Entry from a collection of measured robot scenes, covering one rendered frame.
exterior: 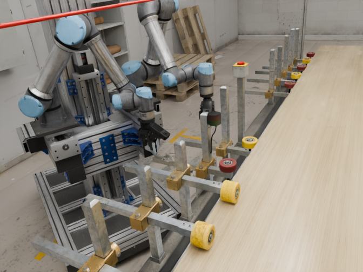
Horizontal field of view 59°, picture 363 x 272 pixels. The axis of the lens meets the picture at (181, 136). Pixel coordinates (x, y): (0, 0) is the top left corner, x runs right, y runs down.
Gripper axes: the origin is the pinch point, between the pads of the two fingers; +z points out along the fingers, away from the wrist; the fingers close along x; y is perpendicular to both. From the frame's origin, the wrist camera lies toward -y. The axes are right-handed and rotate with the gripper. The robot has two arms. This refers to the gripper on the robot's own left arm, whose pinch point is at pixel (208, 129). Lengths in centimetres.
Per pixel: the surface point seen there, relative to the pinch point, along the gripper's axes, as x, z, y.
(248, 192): -19, 4, -52
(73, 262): 34, -2, -95
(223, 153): -8.1, 10.7, -7.1
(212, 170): -3.3, 8.5, -28.3
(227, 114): -10.4, -8.8, -0.1
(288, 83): -54, 3, 84
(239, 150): -16.4, 9.9, -6.4
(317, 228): -41, 4, -71
